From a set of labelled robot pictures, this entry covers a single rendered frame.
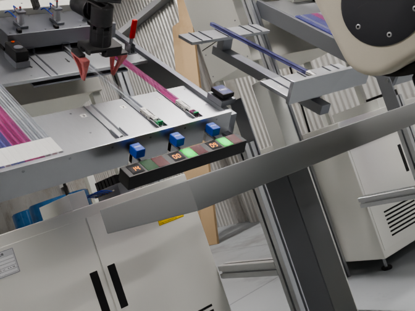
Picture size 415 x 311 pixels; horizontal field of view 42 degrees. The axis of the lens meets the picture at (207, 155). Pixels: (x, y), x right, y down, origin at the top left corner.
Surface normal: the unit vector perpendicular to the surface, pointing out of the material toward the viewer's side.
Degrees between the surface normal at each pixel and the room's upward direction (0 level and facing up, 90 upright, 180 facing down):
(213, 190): 90
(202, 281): 90
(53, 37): 134
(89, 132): 44
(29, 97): 90
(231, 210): 90
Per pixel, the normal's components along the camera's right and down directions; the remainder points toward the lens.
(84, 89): 0.55, -0.22
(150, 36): -0.73, 0.23
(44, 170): 0.62, 0.50
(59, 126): 0.15, -0.83
